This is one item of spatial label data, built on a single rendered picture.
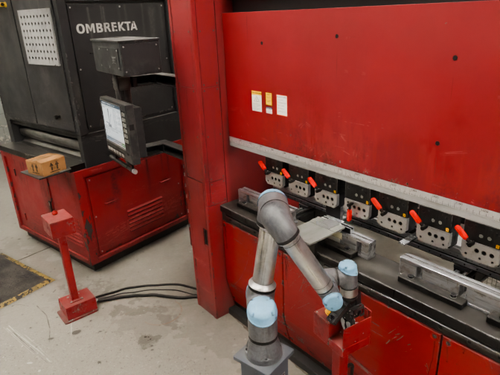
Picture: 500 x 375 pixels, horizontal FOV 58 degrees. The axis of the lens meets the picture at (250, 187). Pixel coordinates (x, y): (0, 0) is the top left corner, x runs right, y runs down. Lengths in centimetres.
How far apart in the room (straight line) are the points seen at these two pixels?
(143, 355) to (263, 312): 157
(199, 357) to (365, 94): 195
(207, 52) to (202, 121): 41
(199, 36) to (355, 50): 99
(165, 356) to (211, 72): 183
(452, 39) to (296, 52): 80
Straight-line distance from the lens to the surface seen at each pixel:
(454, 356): 216
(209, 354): 312
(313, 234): 231
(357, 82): 211
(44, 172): 364
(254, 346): 185
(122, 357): 324
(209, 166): 286
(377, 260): 236
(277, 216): 159
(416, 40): 194
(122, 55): 267
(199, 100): 274
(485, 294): 209
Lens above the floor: 206
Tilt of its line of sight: 21 degrees down
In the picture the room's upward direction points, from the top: 3 degrees counter-clockwise
